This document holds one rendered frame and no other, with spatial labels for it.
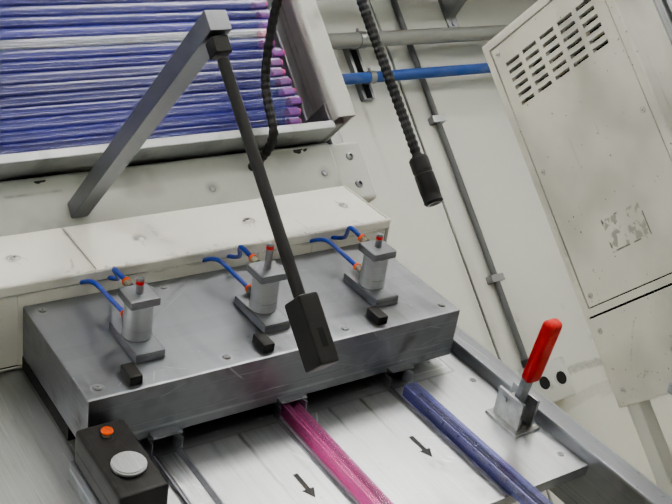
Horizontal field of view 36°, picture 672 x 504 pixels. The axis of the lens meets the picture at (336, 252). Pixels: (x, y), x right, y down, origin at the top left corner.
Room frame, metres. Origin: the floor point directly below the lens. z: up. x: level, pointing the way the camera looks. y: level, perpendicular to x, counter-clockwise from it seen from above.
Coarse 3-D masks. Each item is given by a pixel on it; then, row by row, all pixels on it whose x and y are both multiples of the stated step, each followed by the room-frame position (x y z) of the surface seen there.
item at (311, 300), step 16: (288, 304) 0.62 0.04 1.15; (304, 304) 0.61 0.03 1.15; (320, 304) 0.62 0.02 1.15; (304, 320) 0.61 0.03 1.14; (320, 320) 0.61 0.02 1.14; (304, 336) 0.62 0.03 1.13; (320, 336) 0.61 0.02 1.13; (304, 352) 0.62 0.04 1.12; (320, 352) 0.61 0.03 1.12; (336, 352) 0.62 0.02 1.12; (304, 368) 0.62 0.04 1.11; (320, 368) 0.62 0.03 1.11
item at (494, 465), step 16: (416, 384) 0.88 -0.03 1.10; (416, 400) 0.87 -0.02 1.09; (432, 400) 0.87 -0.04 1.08; (432, 416) 0.86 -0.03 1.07; (448, 416) 0.85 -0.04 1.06; (448, 432) 0.84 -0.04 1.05; (464, 432) 0.84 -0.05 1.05; (464, 448) 0.83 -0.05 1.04; (480, 448) 0.83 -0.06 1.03; (480, 464) 0.82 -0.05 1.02; (496, 464) 0.81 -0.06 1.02; (496, 480) 0.81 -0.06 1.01; (512, 480) 0.80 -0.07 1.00; (512, 496) 0.80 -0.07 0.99; (528, 496) 0.79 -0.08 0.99; (544, 496) 0.79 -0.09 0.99
